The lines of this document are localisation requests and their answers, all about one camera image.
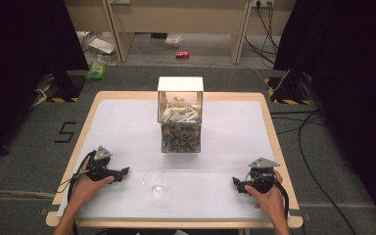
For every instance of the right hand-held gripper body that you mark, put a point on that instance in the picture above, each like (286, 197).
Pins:
(261, 178)

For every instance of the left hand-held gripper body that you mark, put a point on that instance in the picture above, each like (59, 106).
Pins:
(99, 164)

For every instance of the person's right hand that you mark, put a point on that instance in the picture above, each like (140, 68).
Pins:
(269, 199)

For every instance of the person's left hand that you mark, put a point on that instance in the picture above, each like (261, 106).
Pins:
(88, 187)

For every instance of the white table mat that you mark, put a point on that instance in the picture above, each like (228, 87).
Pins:
(166, 160)

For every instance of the wooden table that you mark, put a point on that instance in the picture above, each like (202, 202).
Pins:
(271, 130)

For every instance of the pile of dark packets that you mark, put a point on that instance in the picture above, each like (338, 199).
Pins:
(180, 137)

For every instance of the clear two-tier storage box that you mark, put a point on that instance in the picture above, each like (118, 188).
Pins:
(180, 115)

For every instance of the pile of white packets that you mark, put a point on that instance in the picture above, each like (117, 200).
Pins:
(178, 112)

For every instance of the black stand base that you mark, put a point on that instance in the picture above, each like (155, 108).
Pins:
(58, 88)
(287, 89)

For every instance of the green plastic bag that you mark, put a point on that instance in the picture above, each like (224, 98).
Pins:
(96, 70)

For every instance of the black curtain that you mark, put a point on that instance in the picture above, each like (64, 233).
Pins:
(19, 65)
(349, 98)

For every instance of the clear plastic wrapping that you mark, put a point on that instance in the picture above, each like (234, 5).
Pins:
(98, 45)

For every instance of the red can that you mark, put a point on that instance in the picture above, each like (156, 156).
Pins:
(182, 54)

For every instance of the white packet on floor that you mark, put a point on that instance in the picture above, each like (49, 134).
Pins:
(173, 41)

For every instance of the wooden desk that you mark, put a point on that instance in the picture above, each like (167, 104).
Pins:
(179, 19)

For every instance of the white wall socket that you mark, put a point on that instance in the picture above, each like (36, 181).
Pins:
(263, 3)

